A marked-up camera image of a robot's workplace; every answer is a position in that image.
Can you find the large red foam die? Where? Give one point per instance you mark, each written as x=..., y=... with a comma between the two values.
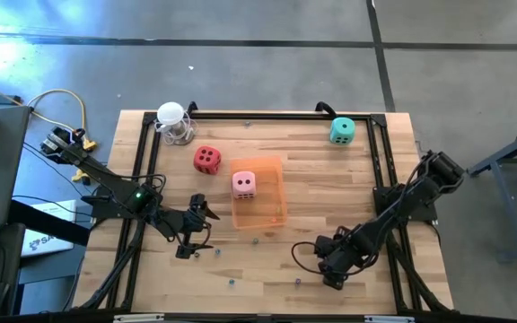
x=207, y=156

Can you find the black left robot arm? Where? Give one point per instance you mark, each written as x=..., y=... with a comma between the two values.
x=106, y=179

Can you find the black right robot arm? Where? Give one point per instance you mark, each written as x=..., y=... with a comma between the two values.
x=402, y=206

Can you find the silver bracket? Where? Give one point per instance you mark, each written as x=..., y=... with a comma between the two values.
x=137, y=318
x=388, y=319

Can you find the black diagonal beam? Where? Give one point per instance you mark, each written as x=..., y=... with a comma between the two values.
x=47, y=222

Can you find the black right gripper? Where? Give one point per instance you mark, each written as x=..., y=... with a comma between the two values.
x=348, y=255

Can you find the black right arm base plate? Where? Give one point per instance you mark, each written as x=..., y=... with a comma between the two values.
x=384, y=197

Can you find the large teal foam die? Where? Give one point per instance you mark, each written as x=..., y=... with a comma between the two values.
x=337, y=132

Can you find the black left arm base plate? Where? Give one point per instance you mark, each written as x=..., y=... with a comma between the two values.
x=101, y=211

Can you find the blue-grey metal table frame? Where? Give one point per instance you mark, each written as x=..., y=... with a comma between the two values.
x=505, y=152

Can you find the white printed box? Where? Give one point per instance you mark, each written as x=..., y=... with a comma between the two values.
x=56, y=211

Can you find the large pink foam die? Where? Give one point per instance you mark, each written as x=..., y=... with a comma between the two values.
x=244, y=175

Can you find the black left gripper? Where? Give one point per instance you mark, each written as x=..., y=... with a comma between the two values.
x=191, y=226

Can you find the orange translucent plastic bin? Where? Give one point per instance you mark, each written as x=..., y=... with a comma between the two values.
x=263, y=197

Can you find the black aluminium table frame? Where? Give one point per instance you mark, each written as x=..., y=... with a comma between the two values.
x=285, y=116

